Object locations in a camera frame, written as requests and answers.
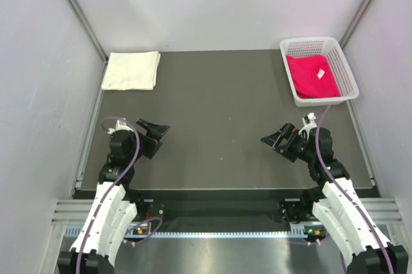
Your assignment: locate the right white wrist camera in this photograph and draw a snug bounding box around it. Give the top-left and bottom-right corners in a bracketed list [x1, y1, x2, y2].
[299, 113, 317, 139]

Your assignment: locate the aluminium frame post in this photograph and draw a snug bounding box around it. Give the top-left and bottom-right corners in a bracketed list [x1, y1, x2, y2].
[339, 0, 373, 49]
[67, 0, 108, 62]

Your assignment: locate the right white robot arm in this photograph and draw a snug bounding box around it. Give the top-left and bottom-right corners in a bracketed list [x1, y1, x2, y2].
[261, 123, 409, 273]

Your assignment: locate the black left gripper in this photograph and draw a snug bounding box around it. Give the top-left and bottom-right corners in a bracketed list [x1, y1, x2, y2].
[127, 118, 170, 163]

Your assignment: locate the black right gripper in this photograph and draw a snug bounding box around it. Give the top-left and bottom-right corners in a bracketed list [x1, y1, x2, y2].
[260, 122, 315, 163]

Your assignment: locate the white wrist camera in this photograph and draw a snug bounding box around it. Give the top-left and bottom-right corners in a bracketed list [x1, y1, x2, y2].
[107, 119, 133, 135]
[299, 113, 317, 139]

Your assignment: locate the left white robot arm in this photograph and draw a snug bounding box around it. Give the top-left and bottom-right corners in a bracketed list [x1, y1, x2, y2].
[57, 116, 170, 273]

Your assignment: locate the right aluminium frame post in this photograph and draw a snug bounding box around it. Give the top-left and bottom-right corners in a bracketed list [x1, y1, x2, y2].
[339, 0, 373, 49]

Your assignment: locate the slotted grey cable duct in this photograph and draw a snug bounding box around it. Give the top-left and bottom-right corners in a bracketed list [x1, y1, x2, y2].
[63, 224, 326, 239]

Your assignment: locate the left aluminium frame post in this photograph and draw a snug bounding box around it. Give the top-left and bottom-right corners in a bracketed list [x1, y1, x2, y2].
[67, 0, 108, 62]

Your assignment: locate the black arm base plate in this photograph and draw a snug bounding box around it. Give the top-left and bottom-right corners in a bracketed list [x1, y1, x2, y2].
[138, 199, 316, 223]

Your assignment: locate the folded cream white t shirt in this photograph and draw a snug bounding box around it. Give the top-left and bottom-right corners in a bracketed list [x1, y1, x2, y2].
[101, 51, 161, 91]

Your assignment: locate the white perforated plastic basket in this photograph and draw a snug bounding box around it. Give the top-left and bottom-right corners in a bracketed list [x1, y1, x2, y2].
[279, 36, 359, 107]

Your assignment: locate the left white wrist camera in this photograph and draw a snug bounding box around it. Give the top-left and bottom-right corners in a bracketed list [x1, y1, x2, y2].
[107, 119, 133, 135]

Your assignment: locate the pink red t shirt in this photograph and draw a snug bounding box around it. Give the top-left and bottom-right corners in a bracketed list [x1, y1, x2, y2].
[286, 55, 341, 99]

